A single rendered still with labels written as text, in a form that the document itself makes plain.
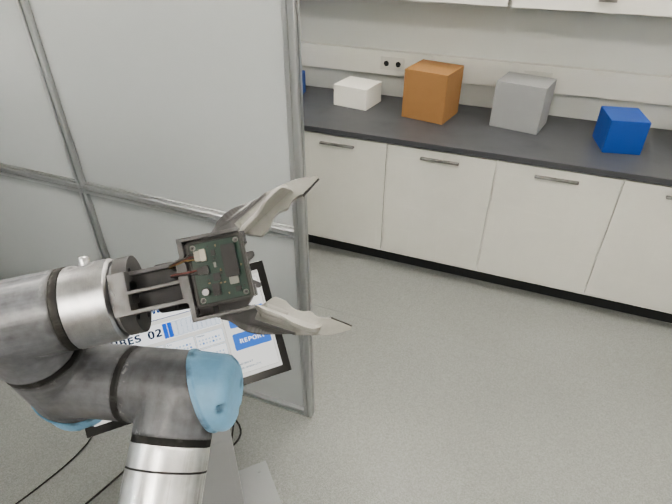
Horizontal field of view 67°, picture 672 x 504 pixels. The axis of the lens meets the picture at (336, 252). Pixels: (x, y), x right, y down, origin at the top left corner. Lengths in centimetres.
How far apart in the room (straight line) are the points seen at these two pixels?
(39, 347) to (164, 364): 11
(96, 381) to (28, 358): 7
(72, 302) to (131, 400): 11
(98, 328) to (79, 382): 9
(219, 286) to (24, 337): 16
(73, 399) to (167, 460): 11
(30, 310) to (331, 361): 234
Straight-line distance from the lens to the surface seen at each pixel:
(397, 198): 310
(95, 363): 55
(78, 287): 47
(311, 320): 49
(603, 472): 262
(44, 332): 49
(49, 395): 56
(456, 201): 302
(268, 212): 49
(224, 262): 43
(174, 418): 51
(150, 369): 52
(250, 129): 172
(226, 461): 181
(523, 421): 265
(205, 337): 137
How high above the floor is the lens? 201
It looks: 35 degrees down
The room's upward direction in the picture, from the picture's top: straight up
